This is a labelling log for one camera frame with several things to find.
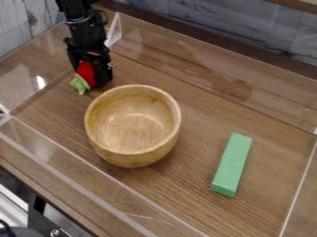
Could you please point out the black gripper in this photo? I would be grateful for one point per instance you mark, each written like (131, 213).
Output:
(90, 49)

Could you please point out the red plush fruit green leaves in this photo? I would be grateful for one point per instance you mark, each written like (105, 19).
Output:
(83, 80)

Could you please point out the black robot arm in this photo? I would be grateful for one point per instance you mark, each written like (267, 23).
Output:
(85, 20)

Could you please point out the wooden bowl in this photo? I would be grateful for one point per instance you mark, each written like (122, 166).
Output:
(133, 123)

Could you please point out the green rectangular block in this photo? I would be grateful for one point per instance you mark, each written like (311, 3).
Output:
(230, 168)

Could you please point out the clear acrylic enclosure wall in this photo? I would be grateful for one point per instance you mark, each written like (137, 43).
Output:
(102, 205)

